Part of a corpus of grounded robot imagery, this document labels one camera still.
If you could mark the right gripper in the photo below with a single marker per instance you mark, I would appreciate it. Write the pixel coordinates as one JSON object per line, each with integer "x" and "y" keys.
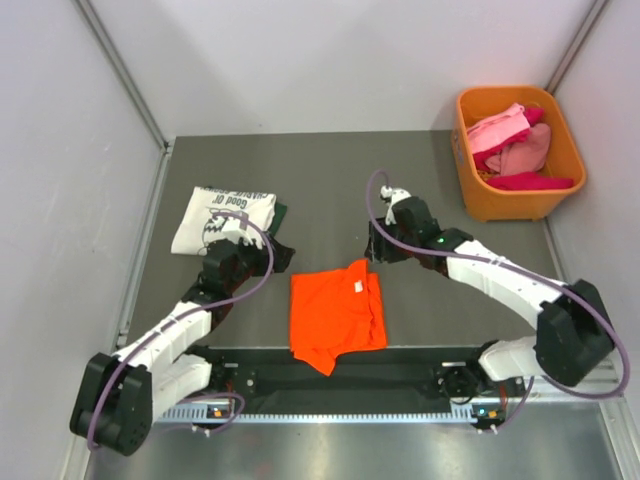
{"x": 379, "y": 249}

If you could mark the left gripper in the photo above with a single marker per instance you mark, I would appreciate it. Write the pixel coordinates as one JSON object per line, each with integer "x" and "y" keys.
{"x": 263, "y": 257}

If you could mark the orange t-shirt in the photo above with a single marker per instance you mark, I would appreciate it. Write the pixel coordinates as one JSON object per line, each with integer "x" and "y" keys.
{"x": 336, "y": 312}

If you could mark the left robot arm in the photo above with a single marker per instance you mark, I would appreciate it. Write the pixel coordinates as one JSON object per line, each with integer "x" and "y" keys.
{"x": 123, "y": 394}

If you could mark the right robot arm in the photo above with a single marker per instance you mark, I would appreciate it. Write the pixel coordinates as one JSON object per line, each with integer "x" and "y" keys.
{"x": 572, "y": 330}

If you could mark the dark green folded t-shirt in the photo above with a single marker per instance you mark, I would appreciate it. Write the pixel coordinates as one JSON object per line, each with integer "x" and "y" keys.
{"x": 280, "y": 211}

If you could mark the white printed folded t-shirt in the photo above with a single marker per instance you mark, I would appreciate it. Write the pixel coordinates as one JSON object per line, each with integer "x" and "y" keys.
{"x": 194, "y": 232}

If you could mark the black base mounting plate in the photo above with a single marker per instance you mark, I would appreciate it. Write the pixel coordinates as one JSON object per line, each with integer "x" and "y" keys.
{"x": 397, "y": 380}

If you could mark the light pink t-shirt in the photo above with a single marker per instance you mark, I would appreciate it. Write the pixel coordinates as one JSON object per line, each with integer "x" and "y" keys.
{"x": 496, "y": 130}

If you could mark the magenta t-shirt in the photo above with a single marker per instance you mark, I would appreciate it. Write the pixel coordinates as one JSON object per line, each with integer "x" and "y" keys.
{"x": 530, "y": 181}

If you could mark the salmon pink t-shirt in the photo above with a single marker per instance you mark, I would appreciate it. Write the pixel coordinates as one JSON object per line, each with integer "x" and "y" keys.
{"x": 522, "y": 157}

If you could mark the orange plastic basket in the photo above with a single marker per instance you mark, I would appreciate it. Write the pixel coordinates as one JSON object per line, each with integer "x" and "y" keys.
{"x": 487, "y": 203}

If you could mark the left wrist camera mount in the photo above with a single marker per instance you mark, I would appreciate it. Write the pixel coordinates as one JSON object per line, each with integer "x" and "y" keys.
{"x": 236, "y": 228}

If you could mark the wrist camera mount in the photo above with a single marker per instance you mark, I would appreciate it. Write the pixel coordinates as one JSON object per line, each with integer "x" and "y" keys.
{"x": 391, "y": 196}
{"x": 236, "y": 228}

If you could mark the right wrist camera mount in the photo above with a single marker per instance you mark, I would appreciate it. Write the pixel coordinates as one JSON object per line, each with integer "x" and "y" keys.
{"x": 391, "y": 196}

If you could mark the slotted cable duct rail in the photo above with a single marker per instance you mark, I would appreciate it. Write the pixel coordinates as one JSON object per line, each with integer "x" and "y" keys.
{"x": 216, "y": 410}

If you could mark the aluminium frame extrusion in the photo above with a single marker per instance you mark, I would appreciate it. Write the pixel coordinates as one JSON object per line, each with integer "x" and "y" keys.
{"x": 601, "y": 380}

